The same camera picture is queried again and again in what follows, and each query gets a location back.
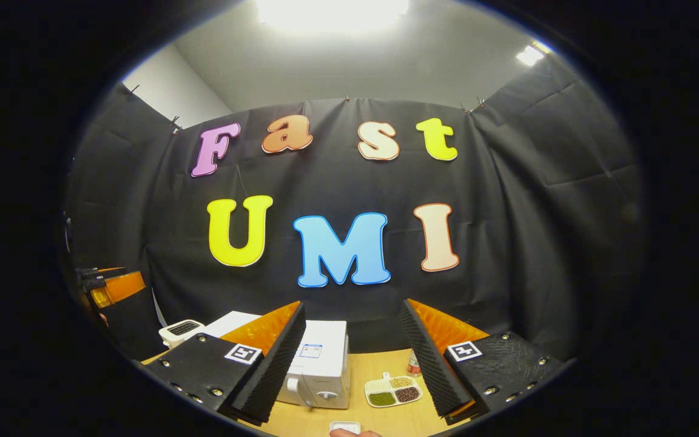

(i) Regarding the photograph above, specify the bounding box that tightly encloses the white microwave oven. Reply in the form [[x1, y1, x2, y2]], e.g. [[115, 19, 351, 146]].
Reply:
[[201, 311, 350, 409]]

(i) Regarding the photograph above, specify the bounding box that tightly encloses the white divided dish of beans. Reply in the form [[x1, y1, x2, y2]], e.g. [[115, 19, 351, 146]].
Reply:
[[365, 372, 423, 408]]

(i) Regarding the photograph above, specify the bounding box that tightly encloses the white toaster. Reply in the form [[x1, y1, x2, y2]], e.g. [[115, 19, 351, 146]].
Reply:
[[159, 319, 206, 348]]

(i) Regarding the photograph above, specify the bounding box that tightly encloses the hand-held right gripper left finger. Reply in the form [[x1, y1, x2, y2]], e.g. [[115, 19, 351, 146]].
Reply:
[[143, 302, 306, 425]]

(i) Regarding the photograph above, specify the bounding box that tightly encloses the large ceiling light panel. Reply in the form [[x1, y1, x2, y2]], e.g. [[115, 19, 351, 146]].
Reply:
[[255, 0, 411, 31]]

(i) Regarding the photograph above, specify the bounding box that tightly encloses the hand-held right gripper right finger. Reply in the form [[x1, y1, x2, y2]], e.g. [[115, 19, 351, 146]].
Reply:
[[399, 298, 569, 425]]

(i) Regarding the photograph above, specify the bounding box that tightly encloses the small ceiling light panel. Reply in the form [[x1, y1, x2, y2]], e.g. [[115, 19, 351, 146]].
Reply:
[[515, 41, 552, 67]]

